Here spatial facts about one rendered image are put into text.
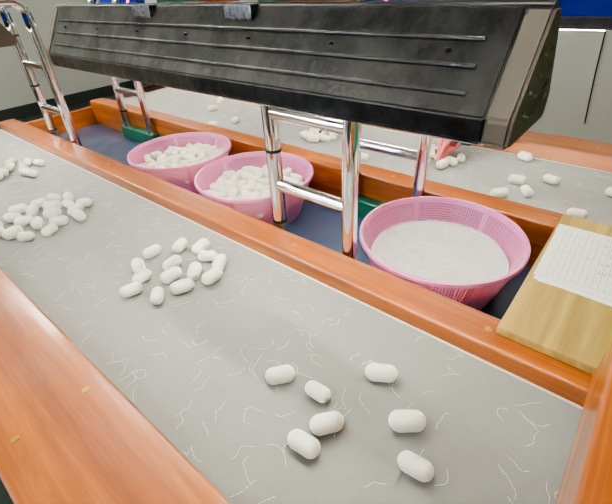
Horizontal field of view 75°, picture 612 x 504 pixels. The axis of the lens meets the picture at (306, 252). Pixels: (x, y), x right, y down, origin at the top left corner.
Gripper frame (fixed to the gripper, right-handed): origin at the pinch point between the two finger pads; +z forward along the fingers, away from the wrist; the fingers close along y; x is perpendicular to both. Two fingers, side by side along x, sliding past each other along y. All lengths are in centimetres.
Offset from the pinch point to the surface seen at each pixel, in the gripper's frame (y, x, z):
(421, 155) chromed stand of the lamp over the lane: 5.0, -20.4, 10.9
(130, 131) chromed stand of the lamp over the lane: -104, -10, 18
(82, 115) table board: -136, -12, 18
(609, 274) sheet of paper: 37.5, -20.7, 22.8
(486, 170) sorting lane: 10.3, 3.7, -1.4
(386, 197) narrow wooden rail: -3.1, -9.5, 16.4
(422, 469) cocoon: 29, -43, 53
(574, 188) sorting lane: 28.0, 4.2, -1.6
